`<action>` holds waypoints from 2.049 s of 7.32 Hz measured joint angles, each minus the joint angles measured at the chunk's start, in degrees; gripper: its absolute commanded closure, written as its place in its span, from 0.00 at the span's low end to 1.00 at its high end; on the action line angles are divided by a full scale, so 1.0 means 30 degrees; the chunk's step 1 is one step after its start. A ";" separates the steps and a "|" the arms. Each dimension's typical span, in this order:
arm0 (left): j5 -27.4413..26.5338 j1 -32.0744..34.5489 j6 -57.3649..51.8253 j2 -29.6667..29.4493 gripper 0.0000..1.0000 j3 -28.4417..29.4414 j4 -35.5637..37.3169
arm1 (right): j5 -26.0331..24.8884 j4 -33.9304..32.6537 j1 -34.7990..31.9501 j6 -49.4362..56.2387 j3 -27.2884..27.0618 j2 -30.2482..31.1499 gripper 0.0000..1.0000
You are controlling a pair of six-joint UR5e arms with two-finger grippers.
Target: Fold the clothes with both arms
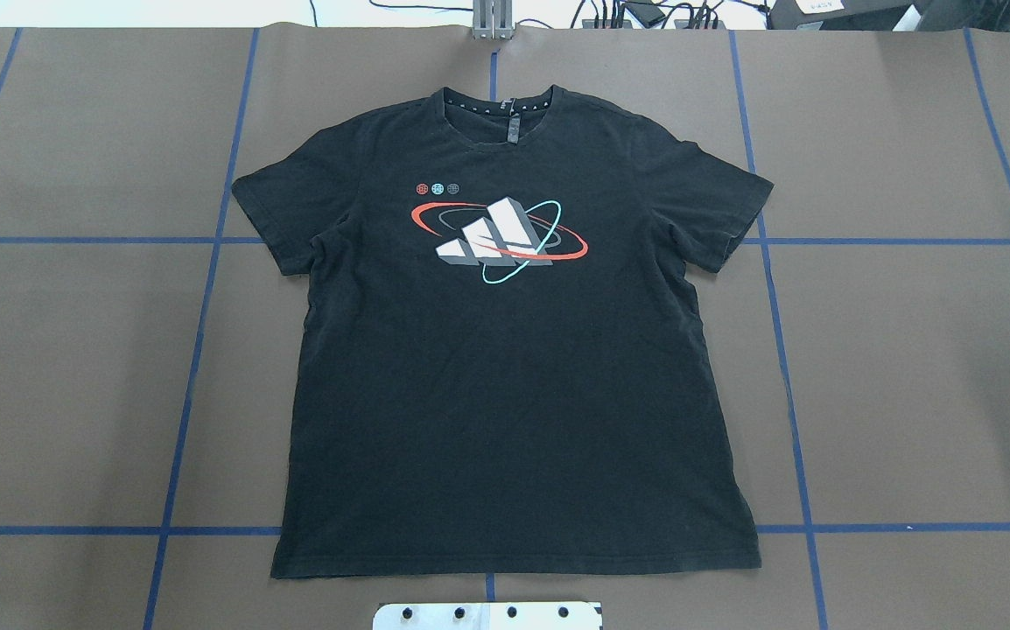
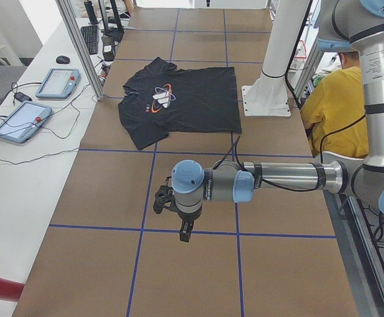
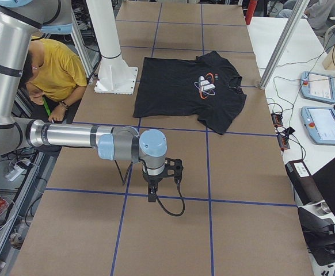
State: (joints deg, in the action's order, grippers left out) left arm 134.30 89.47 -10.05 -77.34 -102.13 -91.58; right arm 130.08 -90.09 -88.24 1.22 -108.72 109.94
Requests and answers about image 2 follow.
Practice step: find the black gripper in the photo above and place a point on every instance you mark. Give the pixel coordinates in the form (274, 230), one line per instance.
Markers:
(187, 218)

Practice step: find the black graphic t-shirt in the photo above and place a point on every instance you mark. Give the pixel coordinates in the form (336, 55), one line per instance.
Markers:
(162, 98)

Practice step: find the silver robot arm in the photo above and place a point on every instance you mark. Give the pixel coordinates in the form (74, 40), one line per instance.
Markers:
(343, 25)

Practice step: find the person in yellow shirt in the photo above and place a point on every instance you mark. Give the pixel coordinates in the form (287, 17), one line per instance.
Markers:
(334, 111)

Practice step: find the far blue teach pendant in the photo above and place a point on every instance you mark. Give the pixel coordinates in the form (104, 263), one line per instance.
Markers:
(59, 83)

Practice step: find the blue teach pendant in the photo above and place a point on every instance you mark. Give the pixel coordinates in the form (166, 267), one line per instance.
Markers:
(24, 122)
(59, 83)

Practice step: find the near blue teach pendant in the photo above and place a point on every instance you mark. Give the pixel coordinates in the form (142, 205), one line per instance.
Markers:
(24, 122)

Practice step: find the black box with label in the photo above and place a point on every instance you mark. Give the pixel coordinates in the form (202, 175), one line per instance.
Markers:
(108, 48)

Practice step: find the red cylinder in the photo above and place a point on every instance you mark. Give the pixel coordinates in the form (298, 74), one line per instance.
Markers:
(10, 290)

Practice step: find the black computer mouse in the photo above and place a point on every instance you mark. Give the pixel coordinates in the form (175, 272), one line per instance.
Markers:
(62, 59)

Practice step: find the black keyboard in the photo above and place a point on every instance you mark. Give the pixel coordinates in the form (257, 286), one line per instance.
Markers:
(90, 36)

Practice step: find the aluminium frame post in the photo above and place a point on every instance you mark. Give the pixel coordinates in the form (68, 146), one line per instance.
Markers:
(68, 15)

